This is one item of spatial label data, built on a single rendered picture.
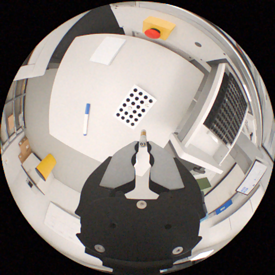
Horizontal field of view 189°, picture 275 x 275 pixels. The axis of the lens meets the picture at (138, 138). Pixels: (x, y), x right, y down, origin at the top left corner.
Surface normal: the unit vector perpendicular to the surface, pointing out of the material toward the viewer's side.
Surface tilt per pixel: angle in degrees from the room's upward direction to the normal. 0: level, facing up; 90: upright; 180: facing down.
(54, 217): 90
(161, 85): 0
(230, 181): 90
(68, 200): 90
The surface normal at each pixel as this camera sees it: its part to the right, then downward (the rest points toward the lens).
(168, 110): -0.03, 0.48
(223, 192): -0.93, -0.33
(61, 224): 0.37, -0.81
